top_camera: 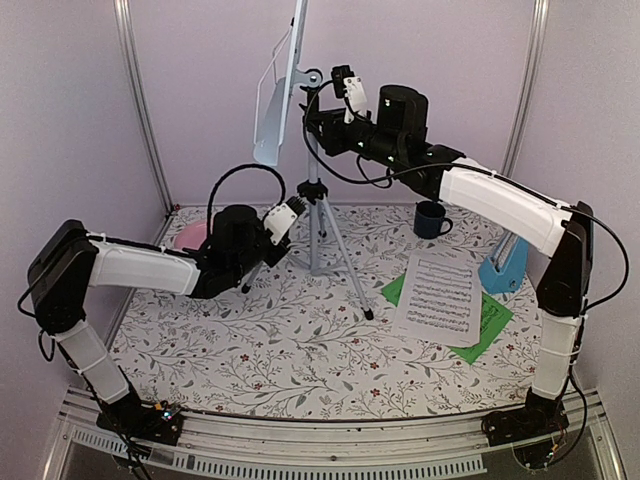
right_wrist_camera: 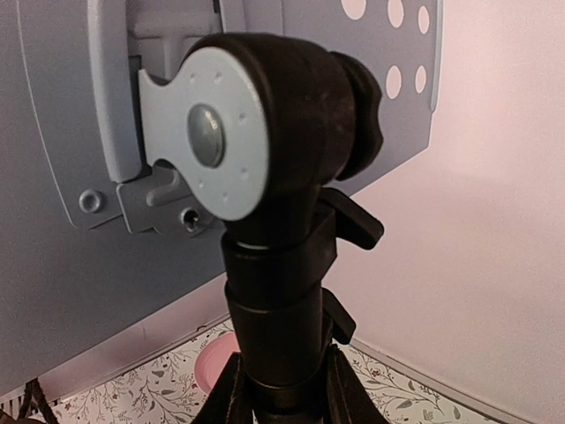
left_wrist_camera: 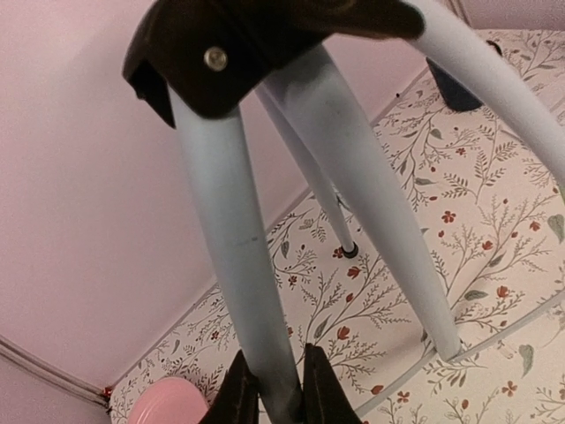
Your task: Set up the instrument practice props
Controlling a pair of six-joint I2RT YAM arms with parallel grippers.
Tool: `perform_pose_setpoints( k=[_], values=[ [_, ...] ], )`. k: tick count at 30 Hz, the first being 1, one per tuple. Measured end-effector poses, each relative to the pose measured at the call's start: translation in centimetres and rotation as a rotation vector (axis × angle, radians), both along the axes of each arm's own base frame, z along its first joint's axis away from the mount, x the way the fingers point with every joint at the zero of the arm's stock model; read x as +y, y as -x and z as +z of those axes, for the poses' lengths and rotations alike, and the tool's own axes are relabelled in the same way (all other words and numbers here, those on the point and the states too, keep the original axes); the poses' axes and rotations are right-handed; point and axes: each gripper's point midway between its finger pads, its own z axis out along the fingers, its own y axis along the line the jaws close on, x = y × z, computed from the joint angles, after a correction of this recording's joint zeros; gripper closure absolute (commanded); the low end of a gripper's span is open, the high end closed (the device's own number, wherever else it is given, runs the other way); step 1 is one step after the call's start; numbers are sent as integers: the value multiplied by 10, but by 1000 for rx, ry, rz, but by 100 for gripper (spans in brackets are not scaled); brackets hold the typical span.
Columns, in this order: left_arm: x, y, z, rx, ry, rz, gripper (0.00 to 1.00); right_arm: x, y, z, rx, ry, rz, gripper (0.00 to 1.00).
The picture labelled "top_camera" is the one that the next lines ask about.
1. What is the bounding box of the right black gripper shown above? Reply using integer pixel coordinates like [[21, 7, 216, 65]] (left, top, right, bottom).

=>
[[306, 104, 405, 166]]

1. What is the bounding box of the light blue music stand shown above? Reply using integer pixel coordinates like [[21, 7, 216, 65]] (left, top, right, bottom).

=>
[[239, 1, 373, 320]]

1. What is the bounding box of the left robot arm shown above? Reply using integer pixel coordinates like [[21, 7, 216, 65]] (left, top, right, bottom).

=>
[[22, 203, 300, 434]]

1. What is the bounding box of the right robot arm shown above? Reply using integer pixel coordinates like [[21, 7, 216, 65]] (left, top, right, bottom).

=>
[[302, 81, 594, 438]]

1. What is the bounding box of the pink plate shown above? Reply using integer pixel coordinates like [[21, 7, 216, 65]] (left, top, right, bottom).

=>
[[173, 220, 207, 250]]

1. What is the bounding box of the dark blue mug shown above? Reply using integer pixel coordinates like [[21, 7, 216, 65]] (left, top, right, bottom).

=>
[[413, 201, 453, 239]]

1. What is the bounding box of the white sheet music page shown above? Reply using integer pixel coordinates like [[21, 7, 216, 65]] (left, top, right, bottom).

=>
[[392, 252, 482, 348]]

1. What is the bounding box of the blue metronome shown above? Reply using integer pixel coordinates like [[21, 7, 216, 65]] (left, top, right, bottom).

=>
[[478, 232, 529, 295]]

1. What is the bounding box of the green paper sheet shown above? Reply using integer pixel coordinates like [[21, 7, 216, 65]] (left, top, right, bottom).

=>
[[380, 272, 516, 365]]

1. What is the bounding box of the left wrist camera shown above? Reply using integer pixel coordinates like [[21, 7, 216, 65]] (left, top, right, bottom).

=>
[[263, 196, 306, 245]]

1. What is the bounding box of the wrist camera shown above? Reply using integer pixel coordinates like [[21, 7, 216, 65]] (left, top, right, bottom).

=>
[[331, 65, 369, 124], [263, 196, 306, 245]]

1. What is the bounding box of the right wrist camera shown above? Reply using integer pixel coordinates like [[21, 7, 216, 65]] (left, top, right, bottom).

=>
[[331, 65, 369, 124]]

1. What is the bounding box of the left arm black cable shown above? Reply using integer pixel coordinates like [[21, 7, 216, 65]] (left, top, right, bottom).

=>
[[205, 163, 287, 236]]

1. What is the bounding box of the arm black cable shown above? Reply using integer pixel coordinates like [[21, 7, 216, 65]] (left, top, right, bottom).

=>
[[205, 163, 287, 236], [302, 79, 631, 321]]

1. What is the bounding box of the front aluminium rail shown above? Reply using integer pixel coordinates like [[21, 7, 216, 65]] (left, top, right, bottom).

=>
[[43, 389, 629, 479]]

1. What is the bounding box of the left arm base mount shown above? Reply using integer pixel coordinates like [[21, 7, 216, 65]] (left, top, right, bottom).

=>
[[96, 400, 184, 446]]

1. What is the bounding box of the right aluminium frame post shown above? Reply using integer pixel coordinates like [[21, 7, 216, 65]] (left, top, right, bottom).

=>
[[502, 0, 550, 177]]

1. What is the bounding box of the aluminium frame post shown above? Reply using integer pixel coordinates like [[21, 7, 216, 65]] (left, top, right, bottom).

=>
[[113, 0, 174, 215], [502, 0, 550, 177]]

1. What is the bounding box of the left aluminium frame post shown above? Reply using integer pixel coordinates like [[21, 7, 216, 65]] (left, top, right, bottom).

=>
[[113, 0, 174, 215]]

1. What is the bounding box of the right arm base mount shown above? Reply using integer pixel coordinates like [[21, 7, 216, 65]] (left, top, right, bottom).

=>
[[481, 399, 569, 470]]

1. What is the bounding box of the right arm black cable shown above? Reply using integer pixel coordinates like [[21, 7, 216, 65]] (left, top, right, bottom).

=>
[[302, 79, 631, 321]]

